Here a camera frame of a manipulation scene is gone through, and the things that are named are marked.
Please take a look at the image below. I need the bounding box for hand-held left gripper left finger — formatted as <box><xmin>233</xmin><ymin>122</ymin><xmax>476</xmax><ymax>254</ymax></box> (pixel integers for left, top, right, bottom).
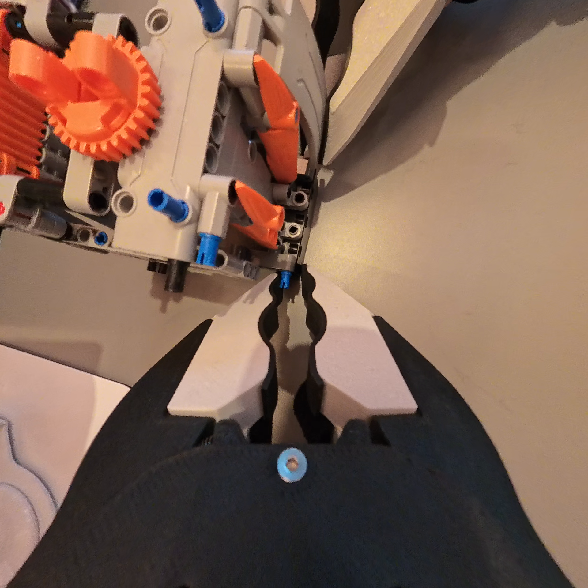
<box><xmin>167</xmin><ymin>275</ymin><xmax>283</xmax><ymax>444</ymax></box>

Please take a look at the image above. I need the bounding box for grey curved toy brick panel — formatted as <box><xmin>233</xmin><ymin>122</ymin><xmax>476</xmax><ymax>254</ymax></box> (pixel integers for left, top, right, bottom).
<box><xmin>241</xmin><ymin>0</ymin><xmax>334</xmax><ymax>184</ymax></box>

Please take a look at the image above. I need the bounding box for white metal board stand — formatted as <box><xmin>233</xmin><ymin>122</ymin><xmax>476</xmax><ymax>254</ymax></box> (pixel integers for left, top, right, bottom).
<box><xmin>0</xmin><ymin>342</ymin><xmax>135</xmax><ymax>572</ymax></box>

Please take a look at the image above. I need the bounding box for grey orange toy brick model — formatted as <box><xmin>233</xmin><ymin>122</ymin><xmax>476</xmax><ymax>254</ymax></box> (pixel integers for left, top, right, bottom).
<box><xmin>0</xmin><ymin>0</ymin><xmax>334</xmax><ymax>293</ymax></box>

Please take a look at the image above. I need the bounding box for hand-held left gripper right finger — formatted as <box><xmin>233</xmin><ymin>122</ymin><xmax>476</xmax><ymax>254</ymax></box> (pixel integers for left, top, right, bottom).
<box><xmin>301</xmin><ymin>266</ymin><xmax>419</xmax><ymax>444</ymax></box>

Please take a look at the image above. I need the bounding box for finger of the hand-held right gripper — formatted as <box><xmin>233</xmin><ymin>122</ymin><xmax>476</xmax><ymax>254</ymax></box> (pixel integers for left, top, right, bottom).
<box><xmin>315</xmin><ymin>0</ymin><xmax>446</xmax><ymax>167</ymax></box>

